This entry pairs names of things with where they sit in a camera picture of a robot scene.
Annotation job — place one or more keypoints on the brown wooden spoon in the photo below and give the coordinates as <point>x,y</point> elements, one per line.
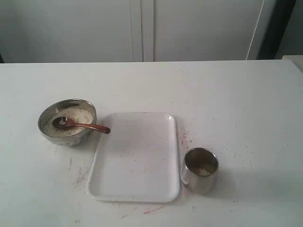
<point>65,122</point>

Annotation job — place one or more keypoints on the steel bowl of rice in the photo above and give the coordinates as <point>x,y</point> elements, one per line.
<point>78,110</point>

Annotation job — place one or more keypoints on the small steel cup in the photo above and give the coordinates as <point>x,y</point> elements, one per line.
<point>199,170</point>

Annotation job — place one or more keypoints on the white rectangular tray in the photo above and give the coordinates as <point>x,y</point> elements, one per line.
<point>137,161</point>

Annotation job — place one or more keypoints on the white cabinet doors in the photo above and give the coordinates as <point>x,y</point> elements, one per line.
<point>33,31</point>

